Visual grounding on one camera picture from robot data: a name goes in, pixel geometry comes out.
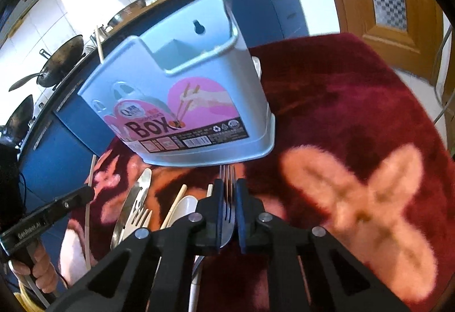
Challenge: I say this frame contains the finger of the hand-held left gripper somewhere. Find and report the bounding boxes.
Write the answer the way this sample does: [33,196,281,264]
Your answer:
[53,186,95,219]

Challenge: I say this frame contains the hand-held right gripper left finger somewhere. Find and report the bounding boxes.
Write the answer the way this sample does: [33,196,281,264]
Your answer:
[46,177,225,312]

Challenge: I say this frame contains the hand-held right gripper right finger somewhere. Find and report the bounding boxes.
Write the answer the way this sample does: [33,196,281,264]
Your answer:
[235,177,409,312]

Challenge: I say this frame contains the metal fork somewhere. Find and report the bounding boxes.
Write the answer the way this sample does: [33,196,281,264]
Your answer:
[218,164,237,250]

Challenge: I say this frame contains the white plastic spoon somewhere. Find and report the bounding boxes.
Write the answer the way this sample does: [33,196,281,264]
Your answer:
[167,195,206,312]

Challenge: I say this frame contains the wooden fork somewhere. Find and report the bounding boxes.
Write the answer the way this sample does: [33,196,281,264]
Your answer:
[123,207,153,239]

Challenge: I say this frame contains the light blue utensil box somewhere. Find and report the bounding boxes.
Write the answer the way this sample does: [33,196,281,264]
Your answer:
[77,0,276,168]

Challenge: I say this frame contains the person's left hand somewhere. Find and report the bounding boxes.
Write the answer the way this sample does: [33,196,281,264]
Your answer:
[8,243,59,298]

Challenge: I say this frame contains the metal table knife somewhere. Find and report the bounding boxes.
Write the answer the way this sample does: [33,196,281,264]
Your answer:
[110,168,153,250]

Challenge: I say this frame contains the black wok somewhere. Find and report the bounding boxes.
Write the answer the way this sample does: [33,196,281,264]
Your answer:
[9,35,86,92]
[0,95,35,142]

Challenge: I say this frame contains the red printed blanket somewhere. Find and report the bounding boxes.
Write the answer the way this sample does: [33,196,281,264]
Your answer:
[59,32,455,312]

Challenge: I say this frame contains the metal colander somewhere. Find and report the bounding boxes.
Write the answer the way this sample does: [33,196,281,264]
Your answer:
[107,0,148,28]

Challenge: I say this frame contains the blue base cabinets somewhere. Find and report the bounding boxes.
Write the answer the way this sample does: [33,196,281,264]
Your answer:
[18,0,310,216]

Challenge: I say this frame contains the wooden door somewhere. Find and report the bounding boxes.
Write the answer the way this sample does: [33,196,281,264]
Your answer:
[313,0,446,82]

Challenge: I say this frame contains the grey cable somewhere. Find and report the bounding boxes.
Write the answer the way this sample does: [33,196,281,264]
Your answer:
[431,24,455,125]

